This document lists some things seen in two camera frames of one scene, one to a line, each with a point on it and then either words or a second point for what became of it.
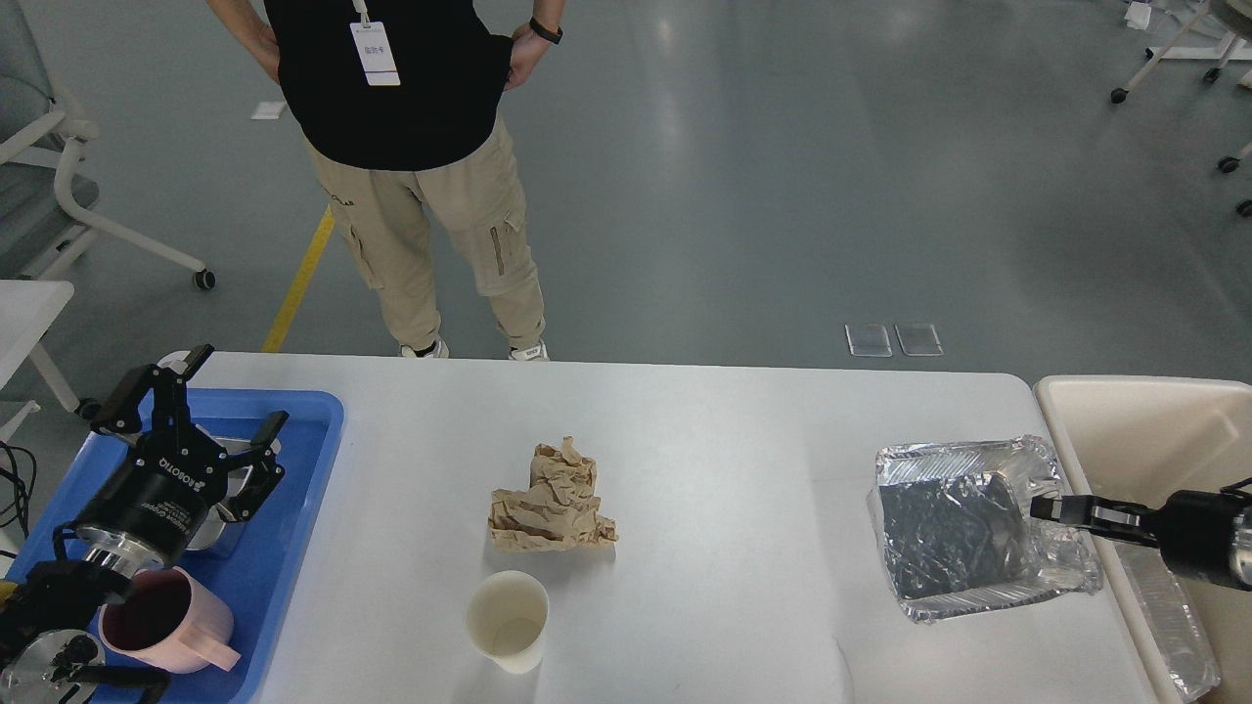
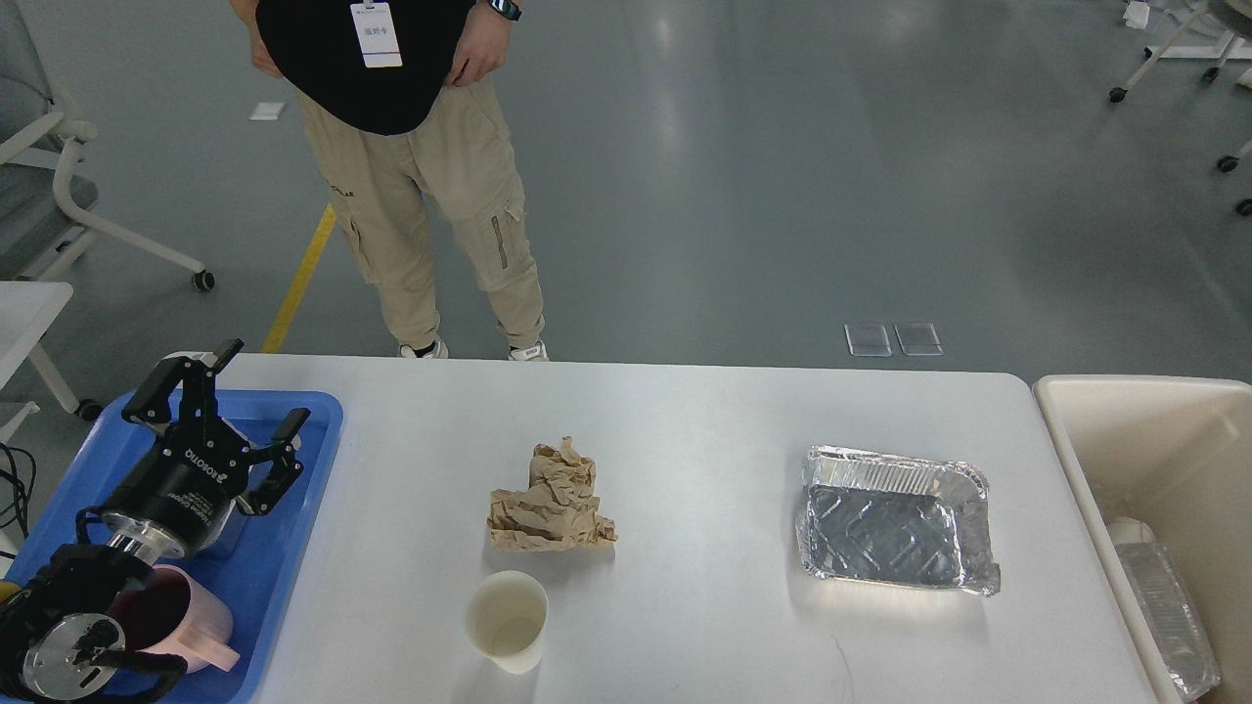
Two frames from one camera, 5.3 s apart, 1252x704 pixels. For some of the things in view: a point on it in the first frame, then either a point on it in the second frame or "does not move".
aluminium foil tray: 953,524 -> 889,517
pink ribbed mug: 171,621 does not move
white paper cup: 507,616 does not move
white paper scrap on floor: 267,110 does not move
